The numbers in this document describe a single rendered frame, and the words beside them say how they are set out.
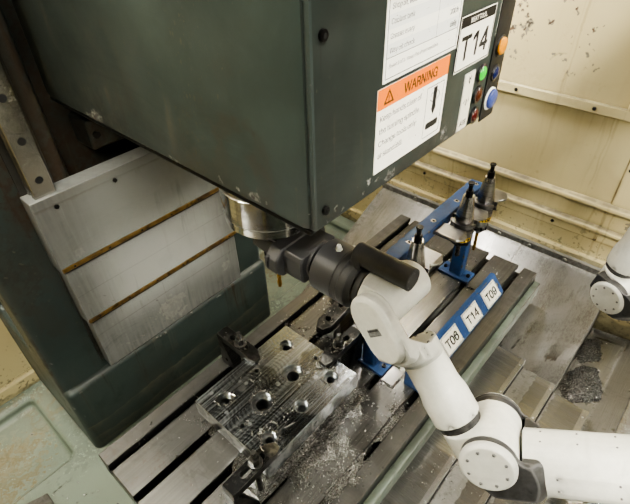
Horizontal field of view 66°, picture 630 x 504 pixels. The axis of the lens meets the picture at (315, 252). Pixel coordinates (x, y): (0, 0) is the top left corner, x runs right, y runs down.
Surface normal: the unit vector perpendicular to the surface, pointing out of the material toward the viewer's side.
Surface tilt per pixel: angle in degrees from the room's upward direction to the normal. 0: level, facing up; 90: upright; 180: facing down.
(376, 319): 87
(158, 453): 0
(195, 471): 0
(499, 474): 72
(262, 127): 90
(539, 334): 24
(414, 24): 90
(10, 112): 90
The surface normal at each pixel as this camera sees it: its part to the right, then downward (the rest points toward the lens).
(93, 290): 0.77, 0.40
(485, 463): -0.41, 0.32
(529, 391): 0.07, -0.83
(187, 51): -0.66, 0.49
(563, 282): -0.30, -0.50
